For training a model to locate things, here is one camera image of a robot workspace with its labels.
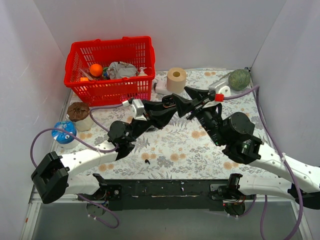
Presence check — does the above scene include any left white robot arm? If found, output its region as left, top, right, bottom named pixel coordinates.
left=31, top=105, right=177, bottom=204

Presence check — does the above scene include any white pump bottle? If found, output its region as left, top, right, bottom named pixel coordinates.
left=137, top=67, right=148, bottom=77

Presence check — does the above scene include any small orange block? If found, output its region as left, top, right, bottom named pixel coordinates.
left=80, top=77, right=89, bottom=82

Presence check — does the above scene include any crumpled silver snack bag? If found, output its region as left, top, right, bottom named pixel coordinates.
left=107, top=61, right=138, bottom=80

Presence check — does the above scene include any red plastic shopping basket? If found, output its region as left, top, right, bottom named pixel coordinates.
left=64, top=36, right=156, bottom=107

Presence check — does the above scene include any brown toilet paper roll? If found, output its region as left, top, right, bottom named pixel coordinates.
left=166, top=67, right=187, bottom=94

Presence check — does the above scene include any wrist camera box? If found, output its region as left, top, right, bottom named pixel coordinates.
left=208, top=80, right=231, bottom=102
left=130, top=99, right=147, bottom=121

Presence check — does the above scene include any taped black earbud case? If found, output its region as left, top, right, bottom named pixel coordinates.
left=146, top=126, right=157, bottom=132

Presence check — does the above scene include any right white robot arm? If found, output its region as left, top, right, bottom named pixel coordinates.
left=142, top=87, right=320, bottom=210

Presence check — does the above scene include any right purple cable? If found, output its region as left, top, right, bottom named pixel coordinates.
left=223, top=85, right=305, bottom=240

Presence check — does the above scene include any floral patterned table mat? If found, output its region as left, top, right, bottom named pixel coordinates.
left=48, top=69, right=278, bottom=181

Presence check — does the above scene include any clear plastic packet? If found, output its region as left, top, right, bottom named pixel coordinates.
left=78, top=67, right=96, bottom=81

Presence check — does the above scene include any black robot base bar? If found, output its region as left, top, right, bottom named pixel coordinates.
left=85, top=174, right=254, bottom=215

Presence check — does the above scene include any white lotion bottle lying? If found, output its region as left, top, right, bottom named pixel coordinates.
left=153, top=79, right=172, bottom=95

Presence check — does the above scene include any orange fruit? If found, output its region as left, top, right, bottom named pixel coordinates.
left=89, top=63, right=103, bottom=77

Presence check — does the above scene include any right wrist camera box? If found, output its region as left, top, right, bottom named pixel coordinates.
left=208, top=80, right=231, bottom=102

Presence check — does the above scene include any brown-lid white jar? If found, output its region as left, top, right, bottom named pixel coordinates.
left=66, top=102, right=94, bottom=132

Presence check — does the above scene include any green melon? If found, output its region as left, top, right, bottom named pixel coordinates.
left=220, top=69, right=251, bottom=91

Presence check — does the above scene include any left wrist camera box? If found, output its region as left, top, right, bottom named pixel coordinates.
left=130, top=99, right=147, bottom=121

